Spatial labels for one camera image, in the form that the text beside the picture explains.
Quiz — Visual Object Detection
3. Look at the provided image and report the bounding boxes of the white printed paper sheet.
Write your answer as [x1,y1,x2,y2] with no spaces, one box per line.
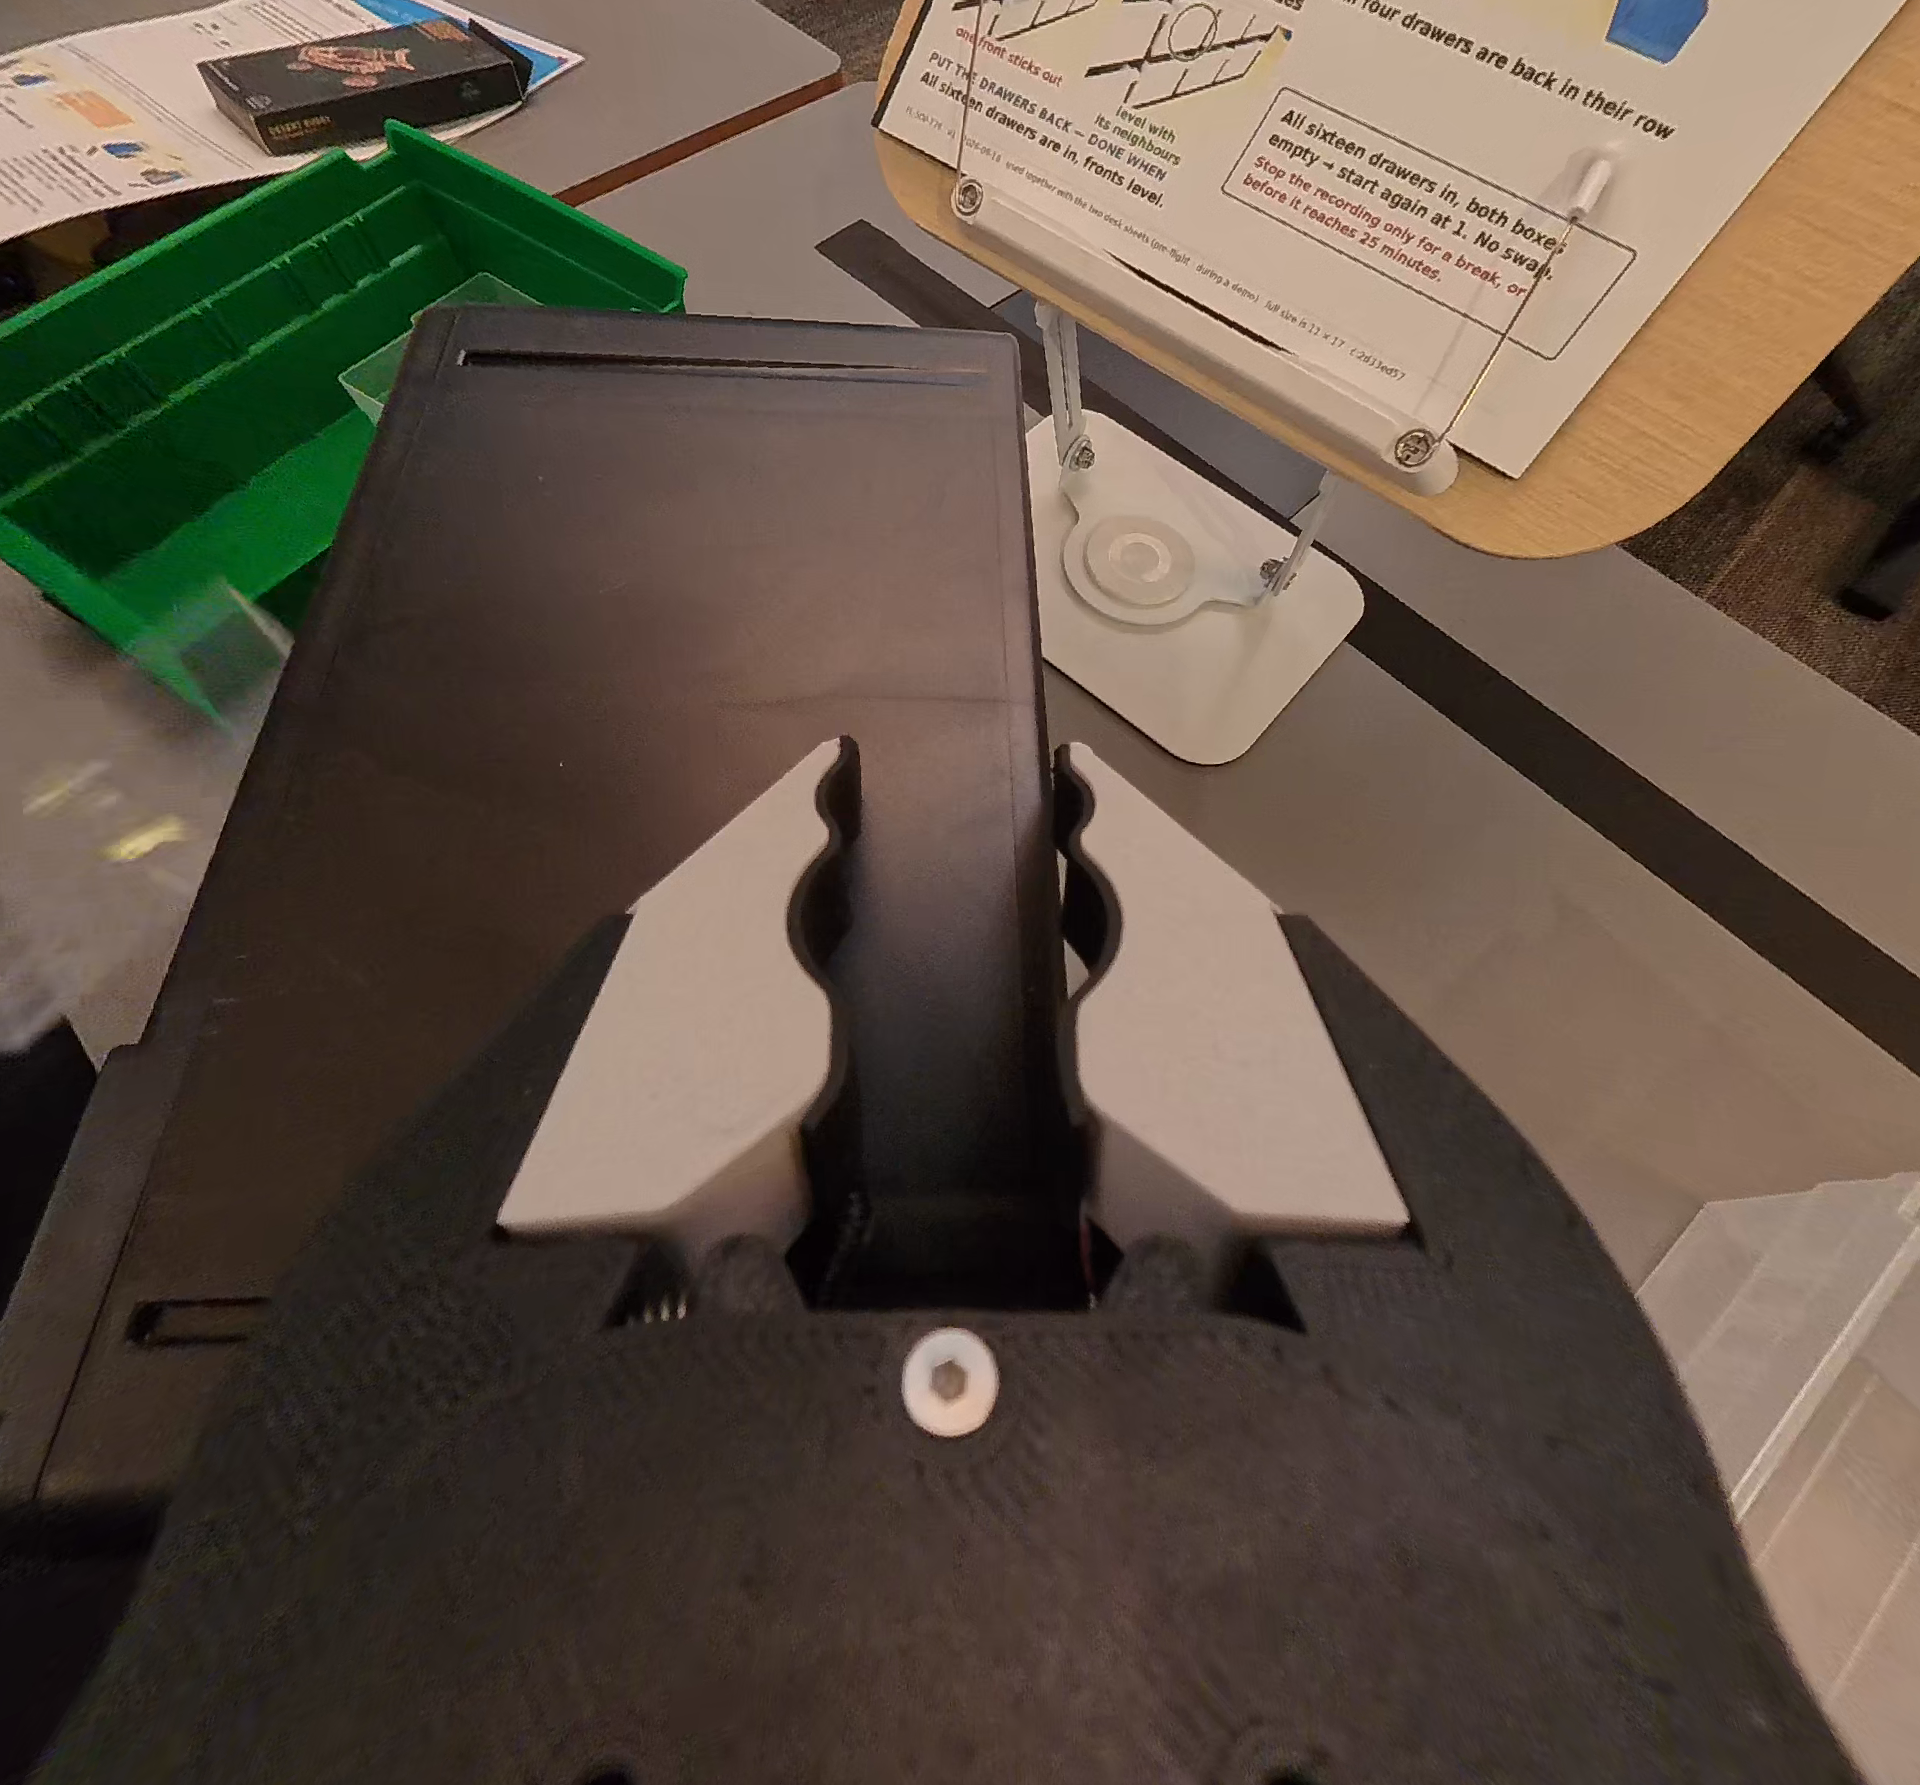
[0,0,454,241]

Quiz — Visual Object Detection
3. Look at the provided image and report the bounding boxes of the clear plastic bin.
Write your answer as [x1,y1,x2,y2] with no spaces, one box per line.
[1633,1172,1920,1785]

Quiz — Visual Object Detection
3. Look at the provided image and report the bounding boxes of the black drawer cabinet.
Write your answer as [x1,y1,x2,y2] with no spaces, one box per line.
[0,305,1103,1518]

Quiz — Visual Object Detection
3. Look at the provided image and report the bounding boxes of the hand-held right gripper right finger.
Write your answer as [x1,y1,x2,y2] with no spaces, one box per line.
[1053,745,1420,1243]

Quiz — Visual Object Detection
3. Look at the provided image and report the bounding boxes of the blue leaflet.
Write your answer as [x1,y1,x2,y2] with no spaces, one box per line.
[352,0,586,103]

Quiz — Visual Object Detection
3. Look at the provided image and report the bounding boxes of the printed instruction sheet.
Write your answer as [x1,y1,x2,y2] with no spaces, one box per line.
[899,0,1920,481]

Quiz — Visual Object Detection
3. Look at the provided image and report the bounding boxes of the white stand ledge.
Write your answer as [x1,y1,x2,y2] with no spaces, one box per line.
[954,175,1456,498]

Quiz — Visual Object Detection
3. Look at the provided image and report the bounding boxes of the green plastic bin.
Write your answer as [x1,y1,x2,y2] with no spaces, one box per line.
[0,121,688,734]

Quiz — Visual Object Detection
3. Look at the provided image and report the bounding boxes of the white stand base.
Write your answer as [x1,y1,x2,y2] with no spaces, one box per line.
[1025,302,1365,770]

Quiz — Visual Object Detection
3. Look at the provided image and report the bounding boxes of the clear plastic drawer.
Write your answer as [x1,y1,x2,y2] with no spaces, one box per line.
[337,272,538,420]
[142,583,298,740]

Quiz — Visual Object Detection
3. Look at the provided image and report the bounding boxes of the small black box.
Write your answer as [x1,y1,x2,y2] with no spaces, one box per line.
[197,12,533,150]

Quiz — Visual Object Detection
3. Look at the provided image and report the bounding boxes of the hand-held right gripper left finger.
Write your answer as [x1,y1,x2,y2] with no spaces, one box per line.
[496,734,866,1242]

